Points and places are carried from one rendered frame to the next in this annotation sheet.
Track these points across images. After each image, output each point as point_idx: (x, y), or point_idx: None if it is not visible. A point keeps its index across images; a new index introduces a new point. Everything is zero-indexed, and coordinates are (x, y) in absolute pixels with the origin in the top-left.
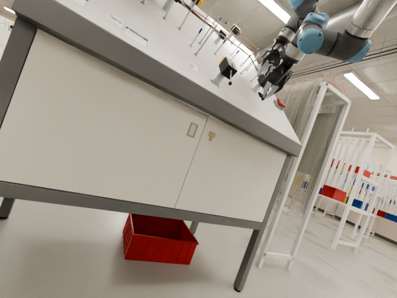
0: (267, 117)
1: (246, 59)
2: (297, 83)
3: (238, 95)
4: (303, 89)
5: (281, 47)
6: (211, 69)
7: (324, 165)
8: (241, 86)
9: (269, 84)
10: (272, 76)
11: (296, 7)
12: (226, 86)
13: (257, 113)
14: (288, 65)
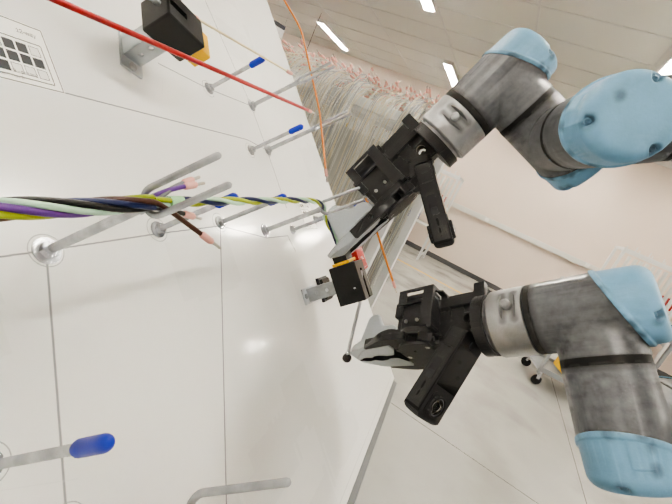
0: (354, 413)
1: (248, 42)
2: (361, 82)
3: (298, 466)
4: (380, 122)
5: (437, 190)
6: (186, 491)
7: (381, 280)
8: (288, 347)
9: (387, 353)
10: (430, 412)
11: (585, 163)
12: (262, 495)
13: (343, 457)
14: (475, 350)
